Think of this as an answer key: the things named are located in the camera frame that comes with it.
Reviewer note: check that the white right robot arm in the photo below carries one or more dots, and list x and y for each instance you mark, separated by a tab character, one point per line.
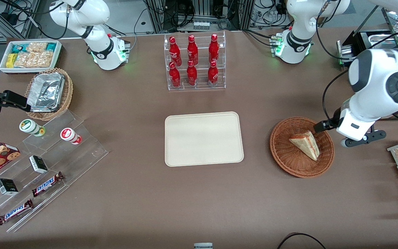
102	52

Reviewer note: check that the snickers chocolate bar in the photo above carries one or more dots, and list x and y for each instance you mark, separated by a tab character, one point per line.
47	185
15	212

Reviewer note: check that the brown round wicker basket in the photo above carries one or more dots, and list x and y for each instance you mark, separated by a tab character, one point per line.
288	155

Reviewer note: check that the triangular sandwich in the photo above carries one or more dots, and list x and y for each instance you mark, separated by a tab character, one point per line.
306	145

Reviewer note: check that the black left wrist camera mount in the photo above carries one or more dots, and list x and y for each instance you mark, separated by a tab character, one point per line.
366	138

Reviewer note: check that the white power strip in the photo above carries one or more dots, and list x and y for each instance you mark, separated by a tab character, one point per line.
201	25

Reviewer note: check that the yellow snack packet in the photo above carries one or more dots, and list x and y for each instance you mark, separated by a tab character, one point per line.
10	60

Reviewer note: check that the small black box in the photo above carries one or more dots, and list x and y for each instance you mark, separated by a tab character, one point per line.
38	164
7	186

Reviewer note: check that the clear acrylic bottle rack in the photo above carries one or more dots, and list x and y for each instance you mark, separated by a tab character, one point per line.
200	86

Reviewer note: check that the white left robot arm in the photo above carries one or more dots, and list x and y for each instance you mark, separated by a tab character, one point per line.
375	79

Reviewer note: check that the aluminium foil container stack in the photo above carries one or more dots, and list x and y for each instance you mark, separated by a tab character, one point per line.
46	91

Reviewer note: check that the red lid snack cup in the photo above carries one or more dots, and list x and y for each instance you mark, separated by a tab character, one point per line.
69	135

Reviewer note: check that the wicker basket with foil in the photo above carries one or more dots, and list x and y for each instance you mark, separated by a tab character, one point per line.
68	93

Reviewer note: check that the white rectangular snack bin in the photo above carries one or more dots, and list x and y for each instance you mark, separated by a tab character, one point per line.
3	68

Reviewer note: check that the black food warmer machine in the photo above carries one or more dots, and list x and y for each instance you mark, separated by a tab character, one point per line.
361	41

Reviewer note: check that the red cola bottle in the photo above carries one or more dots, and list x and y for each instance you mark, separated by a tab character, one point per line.
213	75
174	76
214	50
192	75
175	53
192	52

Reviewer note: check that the teal snack packet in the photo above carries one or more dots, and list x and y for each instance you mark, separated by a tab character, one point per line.
18	48
51	47

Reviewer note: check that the green lid snack cup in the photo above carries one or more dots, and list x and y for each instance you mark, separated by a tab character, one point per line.
29	127

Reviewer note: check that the grey device at table edge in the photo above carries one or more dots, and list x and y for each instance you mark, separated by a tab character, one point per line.
203	246

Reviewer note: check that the clear acrylic stepped stand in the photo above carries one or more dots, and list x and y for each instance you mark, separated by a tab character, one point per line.
88	152

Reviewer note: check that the large rice cracker bag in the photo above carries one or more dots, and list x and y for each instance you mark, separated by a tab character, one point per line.
33	59

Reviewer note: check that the cream plastic tray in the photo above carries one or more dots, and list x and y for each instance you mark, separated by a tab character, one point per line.
204	138

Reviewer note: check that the small rice cracker bag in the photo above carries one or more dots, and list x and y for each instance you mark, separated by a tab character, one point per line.
36	46

